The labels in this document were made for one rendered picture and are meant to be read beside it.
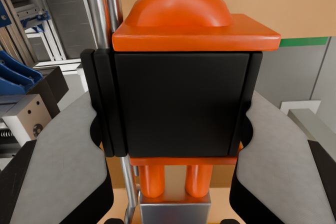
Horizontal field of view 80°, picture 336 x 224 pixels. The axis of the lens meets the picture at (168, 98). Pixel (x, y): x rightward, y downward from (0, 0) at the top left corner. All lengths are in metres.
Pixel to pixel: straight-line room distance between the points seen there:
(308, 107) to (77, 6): 1.77
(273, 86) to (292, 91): 0.17
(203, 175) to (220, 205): 0.33
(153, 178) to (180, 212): 0.04
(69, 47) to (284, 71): 1.43
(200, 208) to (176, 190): 0.02
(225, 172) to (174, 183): 0.28
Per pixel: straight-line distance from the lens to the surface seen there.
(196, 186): 0.18
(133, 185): 0.17
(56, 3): 1.26
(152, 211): 0.20
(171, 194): 0.19
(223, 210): 0.52
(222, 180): 0.46
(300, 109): 1.92
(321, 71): 1.84
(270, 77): 1.66
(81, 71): 0.86
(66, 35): 1.28
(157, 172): 0.17
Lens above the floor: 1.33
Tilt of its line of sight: 58 degrees down
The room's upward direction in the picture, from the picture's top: 180 degrees clockwise
